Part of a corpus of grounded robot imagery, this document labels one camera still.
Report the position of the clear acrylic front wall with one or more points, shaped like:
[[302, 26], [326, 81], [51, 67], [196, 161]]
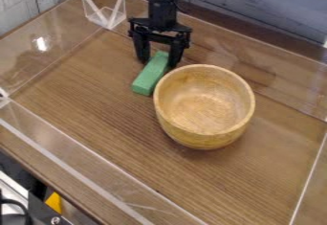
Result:
[[102, 189]]

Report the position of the clear acrylic corner bracket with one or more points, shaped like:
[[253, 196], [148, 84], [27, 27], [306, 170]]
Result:
[[106, 17]]

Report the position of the brown wooden bowl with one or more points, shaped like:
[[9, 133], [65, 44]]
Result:
[[205, 105]]

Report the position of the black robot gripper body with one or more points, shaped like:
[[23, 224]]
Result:
[[160, 25]]

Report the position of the green rectangular block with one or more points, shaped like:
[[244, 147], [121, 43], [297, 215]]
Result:
[[152, 74]]

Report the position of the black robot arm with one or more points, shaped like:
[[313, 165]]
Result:
[[161, 28]]

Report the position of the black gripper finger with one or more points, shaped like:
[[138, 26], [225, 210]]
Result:
[[142, 47], [177, 50]]

